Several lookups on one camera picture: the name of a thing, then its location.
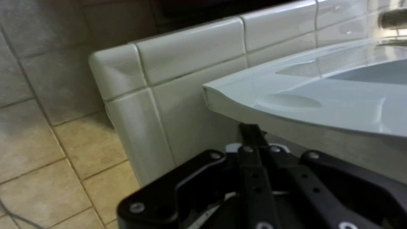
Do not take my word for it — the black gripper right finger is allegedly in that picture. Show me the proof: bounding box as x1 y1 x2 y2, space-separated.
266 145 407 229

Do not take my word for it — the white tiled kitchen counter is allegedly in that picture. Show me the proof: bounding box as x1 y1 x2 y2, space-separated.
88 0 407 186

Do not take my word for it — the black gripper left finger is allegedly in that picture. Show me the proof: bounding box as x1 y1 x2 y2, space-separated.
116 122 282 229

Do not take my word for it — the white microwave door with window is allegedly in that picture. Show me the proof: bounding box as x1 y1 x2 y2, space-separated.
202 37 407 184

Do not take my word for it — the small dark-lidded shaker jar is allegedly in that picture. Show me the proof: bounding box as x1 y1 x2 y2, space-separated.
378 7 407 30

